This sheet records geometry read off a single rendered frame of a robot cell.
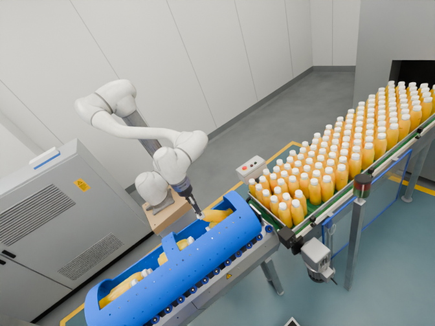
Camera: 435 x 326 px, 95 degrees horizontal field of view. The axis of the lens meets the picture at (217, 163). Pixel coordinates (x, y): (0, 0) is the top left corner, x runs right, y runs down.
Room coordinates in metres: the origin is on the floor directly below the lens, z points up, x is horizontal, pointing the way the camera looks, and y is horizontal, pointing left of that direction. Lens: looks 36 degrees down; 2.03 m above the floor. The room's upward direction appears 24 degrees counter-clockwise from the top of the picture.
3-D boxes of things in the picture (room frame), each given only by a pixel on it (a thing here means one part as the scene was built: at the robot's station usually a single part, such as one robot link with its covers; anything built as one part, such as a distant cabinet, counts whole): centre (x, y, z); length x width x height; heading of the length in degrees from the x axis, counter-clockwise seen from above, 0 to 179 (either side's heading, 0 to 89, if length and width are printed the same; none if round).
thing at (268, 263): (0.68, -0.04, 0.31); 0.06 x 0.06 x 0.63; 15
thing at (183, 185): (0.75, 0.20, 1.48); 0.09 x 0.09 x 0.06
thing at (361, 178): (0.52, -0.55, 1.18); 0.06 x 0.06 x 0.16
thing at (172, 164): (0.75, 0.18, 1.58); 0.13 x 0.11 x 0.16; 128
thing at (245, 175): (1.10, -0.21, 1.05); 0.20 x 0.10 x 0.10; 105
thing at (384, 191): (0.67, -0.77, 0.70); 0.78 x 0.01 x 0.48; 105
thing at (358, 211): (0.52, -0.55, 0.55); 0.04 x 0.04 x 1.10; 15
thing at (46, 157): (1.99, 1.50, 1.48); 0.24 x 0.12 x 0.08; 117
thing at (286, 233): (0.58, -0.18, 0.95); 0.10 x 0.07 x 0.10; 15
